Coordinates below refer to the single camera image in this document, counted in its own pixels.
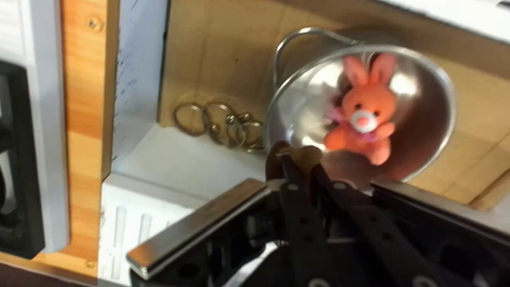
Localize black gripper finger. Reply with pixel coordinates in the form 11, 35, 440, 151
264, 142, 322, 183

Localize pink plush bunny toy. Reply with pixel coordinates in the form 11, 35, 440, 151
323, 54, 397, 166

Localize steel pot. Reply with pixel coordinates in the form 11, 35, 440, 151
263, 27, 456, 188

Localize white toy sink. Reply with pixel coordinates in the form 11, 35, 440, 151
100, 0, 510, 260

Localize toy stove top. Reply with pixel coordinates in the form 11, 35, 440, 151
0, 0, 70, 258

